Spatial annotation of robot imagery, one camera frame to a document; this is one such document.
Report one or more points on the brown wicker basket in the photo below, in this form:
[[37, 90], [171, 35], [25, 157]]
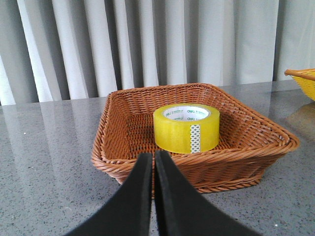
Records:
[[249, 142]]

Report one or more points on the white pleated curtain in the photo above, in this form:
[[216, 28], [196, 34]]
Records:
[[52, 50]]

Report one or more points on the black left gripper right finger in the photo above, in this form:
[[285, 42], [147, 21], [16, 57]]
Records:
[[182, 211]]

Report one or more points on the yellow plastic mesh basket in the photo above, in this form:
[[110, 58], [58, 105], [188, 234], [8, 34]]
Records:
[[305, 78]]

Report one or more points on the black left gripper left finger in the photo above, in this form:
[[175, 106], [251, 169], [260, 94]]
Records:
[[128, 211]]

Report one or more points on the yellow packing tape roll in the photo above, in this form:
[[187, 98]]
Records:
[[186, 128]]

